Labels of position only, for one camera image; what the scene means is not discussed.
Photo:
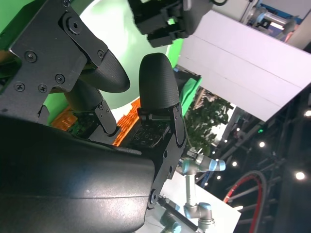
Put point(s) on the black rod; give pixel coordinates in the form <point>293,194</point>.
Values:
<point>177,213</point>

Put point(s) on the white table board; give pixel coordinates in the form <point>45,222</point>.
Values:
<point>218,206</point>

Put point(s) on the pale grey-green bowl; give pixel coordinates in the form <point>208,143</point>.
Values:
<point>121,43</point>

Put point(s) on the orange wicker basket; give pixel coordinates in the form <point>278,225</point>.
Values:
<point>127,121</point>

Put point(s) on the green tablecloth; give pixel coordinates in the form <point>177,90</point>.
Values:
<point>189,92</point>

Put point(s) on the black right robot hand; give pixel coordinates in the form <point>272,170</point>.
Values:
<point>73,182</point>

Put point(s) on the green leafy plant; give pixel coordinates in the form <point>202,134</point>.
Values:
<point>206,121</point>

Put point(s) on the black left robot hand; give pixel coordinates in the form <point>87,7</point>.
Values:
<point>158,21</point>

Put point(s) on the silver blue-capped robot arm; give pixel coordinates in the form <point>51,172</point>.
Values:
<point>171,223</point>
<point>196,208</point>

